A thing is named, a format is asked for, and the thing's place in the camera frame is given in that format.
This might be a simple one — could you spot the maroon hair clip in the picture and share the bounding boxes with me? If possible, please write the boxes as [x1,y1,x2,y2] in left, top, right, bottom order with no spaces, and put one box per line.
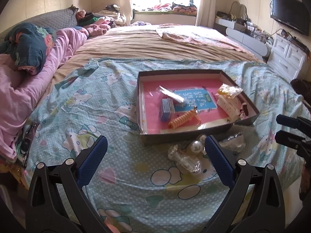
[240,102,249,118]

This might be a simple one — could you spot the cream hair claw clip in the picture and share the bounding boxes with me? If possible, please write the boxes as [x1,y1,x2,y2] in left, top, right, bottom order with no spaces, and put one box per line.
[217,95,243,122]

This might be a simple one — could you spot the yellow item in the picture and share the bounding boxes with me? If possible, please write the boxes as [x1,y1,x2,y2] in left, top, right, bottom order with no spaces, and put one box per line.
[217,84,243,99]

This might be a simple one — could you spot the small blue comb box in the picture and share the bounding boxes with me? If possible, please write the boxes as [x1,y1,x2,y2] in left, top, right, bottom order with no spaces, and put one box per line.
[159,98,175,122]

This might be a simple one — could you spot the clear plastic jewelry bag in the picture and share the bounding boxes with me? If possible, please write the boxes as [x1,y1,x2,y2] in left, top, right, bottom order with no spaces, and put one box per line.
[168,145,202,175]

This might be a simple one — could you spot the dark cardboard box tray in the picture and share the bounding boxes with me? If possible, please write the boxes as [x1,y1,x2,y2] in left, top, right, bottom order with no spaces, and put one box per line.
[136,70,259,144]

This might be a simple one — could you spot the crumpled clear plastic bag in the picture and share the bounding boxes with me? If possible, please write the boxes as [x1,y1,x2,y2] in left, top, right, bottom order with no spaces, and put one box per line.
[220,133,246,153]

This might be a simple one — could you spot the white drawer cabinet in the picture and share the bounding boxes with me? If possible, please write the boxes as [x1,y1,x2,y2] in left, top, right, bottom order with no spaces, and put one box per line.
[267,34,310,83]

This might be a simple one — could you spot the Hello Kitty green bedsheet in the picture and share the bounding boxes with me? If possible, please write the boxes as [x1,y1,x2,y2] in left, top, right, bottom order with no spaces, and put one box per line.
[25,58,310,232]

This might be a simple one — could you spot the white grey dresser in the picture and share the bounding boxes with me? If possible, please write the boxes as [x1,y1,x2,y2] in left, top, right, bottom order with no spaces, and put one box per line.
[214,11,271,62]

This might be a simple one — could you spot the pink quilt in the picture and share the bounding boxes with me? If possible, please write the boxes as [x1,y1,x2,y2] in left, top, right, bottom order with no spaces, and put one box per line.
[1,27,87,163]

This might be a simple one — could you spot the pink book in tray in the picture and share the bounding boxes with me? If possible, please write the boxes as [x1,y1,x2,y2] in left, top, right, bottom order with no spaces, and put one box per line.
[140,78,230,135]

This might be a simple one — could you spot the vanity mirror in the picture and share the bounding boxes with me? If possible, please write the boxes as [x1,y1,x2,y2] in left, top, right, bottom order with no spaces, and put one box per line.
[229,1,248,20]

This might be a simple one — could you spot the beige curtain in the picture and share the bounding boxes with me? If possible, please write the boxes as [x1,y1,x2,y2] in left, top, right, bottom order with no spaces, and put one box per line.
[196,0,216,28]

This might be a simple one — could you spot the pink light blanket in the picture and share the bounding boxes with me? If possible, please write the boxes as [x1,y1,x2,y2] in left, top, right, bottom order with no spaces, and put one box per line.
[155,24,251,54]

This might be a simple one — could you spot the clothes on window sill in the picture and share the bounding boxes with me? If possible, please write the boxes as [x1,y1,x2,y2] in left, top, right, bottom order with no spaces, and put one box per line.
[133,2,197,16]

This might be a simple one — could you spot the dark teal floral pillow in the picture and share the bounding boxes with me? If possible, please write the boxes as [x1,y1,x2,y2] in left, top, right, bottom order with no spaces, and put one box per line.
[1,22,56,75]

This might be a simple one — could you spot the tan bed blanket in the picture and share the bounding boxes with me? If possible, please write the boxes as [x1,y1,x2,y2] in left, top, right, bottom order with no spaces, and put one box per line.
[47,25,259,92]

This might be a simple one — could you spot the clothes pile on bed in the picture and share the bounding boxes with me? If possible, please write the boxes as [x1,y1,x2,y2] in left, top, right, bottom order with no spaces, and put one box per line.
[75,4,126,37]

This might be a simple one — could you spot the grey quilted headboard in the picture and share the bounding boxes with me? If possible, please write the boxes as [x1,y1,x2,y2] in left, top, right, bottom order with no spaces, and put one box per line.
[0,5,79,43]

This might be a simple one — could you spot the wall mounted television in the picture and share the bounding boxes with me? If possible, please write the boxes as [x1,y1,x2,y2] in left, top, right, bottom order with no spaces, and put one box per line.
[270,0,310,36]

